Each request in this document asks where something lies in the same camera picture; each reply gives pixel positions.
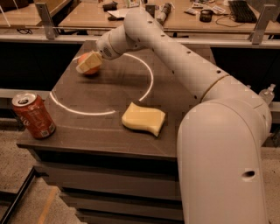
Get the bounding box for yellow foam padded gripper finger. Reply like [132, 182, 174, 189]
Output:
[75, 51, 104, 74]

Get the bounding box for orange fruit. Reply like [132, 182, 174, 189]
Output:
[77, 52, 102, 76]

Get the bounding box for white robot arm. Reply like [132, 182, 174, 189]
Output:
[77, 8, 271, 224]

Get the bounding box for white paper sheets on desk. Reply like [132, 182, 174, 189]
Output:
[108, 9, 130, 18]

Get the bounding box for black device on desk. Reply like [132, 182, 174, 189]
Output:
[102, 2, 117, 12]

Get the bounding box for yellow sponge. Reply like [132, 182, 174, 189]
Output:
[122, 102, 165, 137]

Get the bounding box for red soda can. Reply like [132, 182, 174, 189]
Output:
[12, 92, 56, 139]

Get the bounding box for grey cylindrical tool on desk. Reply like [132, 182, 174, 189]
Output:
[157, 3, 172, 25]

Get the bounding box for dark brown wooden table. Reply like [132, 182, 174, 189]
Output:
[17, 50, 199, 224]

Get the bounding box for black round tape roll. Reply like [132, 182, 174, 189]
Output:
[199, 10, 214, 23]

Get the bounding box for black keyboard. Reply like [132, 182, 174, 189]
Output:
[228, 0, 257, 23]

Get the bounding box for clear plastic bottle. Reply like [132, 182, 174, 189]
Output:
[259, 84, 276, 105]

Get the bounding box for grey metal railing bracket left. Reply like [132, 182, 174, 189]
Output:
[35, 3, 59, 39]

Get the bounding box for grey metal railing bracket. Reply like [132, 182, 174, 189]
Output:
[248, 3, 279, 45]
[145, 4, 155, 18]
[35, 3, 59, 39]

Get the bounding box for grey metal railing bracket middle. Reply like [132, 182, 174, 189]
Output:
[145, 4, 155, 18]

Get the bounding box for grey metal railing bracket right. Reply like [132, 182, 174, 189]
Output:
[248, 3, 279, 45]

